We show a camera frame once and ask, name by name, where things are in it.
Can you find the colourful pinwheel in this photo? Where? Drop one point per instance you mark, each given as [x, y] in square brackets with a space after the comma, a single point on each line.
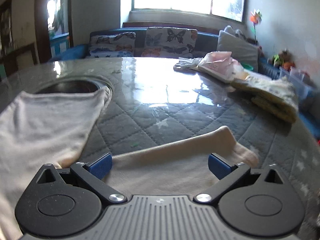
[255, 18]

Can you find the crumpled clear plastic bag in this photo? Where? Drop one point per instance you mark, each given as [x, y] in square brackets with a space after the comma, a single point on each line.
[187, 64]

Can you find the cream white garment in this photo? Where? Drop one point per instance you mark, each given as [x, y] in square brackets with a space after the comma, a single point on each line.
[54, 128]

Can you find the butterfly print cushion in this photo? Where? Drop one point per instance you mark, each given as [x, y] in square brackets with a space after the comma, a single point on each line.
[118, 45]
[169, 42]

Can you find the green plastic bowl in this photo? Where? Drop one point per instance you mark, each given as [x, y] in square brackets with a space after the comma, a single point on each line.
[247, 66]

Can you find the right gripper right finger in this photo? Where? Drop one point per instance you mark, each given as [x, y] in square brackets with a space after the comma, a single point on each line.
[254, 203]

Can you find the folded yellow floral cloth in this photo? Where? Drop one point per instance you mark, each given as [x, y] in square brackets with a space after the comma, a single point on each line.
[277, 97]

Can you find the grey plain pillow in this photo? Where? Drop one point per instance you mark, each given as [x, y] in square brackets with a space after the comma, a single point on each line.
[241, 50]

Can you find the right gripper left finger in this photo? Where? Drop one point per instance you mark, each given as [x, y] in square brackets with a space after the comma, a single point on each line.
[66, 202]

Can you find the plush teddy bear toy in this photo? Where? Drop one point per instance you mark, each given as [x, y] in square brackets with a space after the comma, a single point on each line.
[283, 60]

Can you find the folded pink white clothes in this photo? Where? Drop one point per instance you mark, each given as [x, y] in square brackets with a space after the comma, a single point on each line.
[221, 65]

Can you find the right butterfly print cushion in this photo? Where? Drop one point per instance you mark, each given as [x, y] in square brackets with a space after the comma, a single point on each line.
[169, 42]

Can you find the grey quilted star table cover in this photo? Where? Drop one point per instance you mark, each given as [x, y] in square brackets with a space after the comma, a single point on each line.
[153, 105]

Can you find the left butterfly print cushion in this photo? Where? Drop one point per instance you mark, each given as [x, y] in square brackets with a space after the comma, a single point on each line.
[118, 45]

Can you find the clear plastic storage box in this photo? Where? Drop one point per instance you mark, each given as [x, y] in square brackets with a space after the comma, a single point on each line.
[303, 89]

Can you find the blue white cabinet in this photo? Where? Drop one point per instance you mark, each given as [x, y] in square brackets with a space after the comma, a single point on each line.
[59, 44]

